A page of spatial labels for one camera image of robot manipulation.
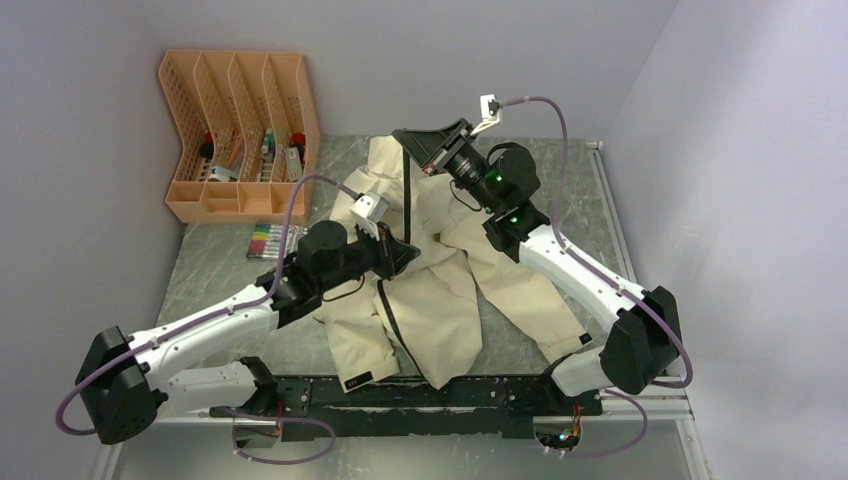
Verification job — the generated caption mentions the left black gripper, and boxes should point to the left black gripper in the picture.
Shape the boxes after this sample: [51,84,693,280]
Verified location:
[319,219,422,294]

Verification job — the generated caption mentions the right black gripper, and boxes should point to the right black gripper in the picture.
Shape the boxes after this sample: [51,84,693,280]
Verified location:
[394,117,502,213]

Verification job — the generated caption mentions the beige zip jacket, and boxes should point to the beige zip jacket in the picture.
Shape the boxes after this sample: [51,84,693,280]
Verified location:
[315,136,590,392]

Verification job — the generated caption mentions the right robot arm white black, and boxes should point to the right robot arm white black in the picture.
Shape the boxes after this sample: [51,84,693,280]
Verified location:
[391,119,682,414]

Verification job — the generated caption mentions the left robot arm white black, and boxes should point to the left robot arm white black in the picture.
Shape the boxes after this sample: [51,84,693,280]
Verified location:
[75,221,420,445]

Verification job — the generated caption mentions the pack of coloured markers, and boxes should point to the pack of coloured markers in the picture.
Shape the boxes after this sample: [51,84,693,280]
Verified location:
[246,223,308,260]

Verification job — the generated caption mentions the orange plastic file organizer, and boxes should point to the orange plastic file organizer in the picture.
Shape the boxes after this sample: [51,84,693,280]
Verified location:
[158,50,322,224]

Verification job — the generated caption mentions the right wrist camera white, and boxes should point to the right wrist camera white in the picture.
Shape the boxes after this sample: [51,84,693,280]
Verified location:
[471,94,504,136]

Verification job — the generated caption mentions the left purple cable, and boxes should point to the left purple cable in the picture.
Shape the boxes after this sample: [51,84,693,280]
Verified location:
[54,174,362,465]

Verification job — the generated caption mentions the purple cable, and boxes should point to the purple cable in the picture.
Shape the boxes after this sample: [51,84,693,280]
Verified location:
[500,95,695,460]
[54,174,362,465]

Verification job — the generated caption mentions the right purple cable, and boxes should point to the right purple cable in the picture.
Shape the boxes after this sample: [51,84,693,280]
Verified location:
[500,95,695,460]

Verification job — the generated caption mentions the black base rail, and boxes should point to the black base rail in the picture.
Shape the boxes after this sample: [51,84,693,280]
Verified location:
[235,374,603,441]

